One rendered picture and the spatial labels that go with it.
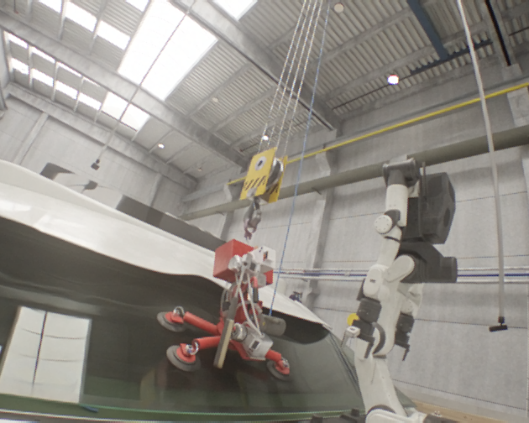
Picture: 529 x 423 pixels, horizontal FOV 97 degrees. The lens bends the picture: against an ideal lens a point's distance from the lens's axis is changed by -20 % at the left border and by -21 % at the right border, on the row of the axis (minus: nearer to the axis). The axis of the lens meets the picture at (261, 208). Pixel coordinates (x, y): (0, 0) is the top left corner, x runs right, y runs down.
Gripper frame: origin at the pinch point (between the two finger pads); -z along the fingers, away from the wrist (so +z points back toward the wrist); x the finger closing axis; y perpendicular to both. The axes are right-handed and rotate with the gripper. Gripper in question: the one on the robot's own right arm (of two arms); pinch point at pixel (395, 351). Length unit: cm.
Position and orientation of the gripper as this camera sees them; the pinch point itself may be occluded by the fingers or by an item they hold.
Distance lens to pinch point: 162.3
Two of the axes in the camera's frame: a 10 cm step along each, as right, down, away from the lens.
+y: -6.9, -4.2, -5.9
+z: 3.7, -9.1, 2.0
